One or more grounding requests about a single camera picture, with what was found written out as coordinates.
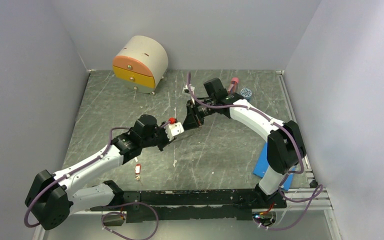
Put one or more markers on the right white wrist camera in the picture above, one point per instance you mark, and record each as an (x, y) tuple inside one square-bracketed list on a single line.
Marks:
[(188, 90)]

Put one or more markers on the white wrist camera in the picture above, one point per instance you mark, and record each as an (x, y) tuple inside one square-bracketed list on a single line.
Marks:
[(173, 128), (188, 90)]

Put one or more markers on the aluminium frame rail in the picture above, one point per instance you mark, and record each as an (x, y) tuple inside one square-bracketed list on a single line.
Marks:
[(62, 204)]

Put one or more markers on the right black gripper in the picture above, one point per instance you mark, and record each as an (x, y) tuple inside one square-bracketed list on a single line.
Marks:
[(193, 119)]

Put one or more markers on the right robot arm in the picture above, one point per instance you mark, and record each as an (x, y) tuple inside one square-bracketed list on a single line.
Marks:
[(285, 147)]

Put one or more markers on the blue foam sheet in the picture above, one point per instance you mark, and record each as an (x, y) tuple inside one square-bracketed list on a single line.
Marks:
[(262, 166)]

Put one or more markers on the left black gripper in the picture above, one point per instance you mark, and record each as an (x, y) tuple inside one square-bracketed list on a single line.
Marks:
[(166, 141)]

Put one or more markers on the round beige drawer box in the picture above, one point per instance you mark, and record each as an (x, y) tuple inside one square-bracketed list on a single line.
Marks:
[(141, 64)]

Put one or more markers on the pink capped brown vial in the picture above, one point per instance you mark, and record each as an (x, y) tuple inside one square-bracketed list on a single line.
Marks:
[(233, 85)]

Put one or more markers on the blue round tin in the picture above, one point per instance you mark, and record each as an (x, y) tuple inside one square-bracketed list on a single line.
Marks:
[(246, 93)]

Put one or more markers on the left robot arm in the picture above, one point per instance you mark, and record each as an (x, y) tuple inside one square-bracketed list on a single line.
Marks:
[(118, 151)]

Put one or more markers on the key with red label fob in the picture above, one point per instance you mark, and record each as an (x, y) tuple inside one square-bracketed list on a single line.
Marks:
[(137, 172)]

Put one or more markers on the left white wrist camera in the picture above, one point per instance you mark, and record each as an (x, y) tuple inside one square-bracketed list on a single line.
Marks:
[(173, 128)]

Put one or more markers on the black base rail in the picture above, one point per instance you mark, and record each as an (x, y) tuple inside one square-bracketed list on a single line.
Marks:
[(170, 205)]

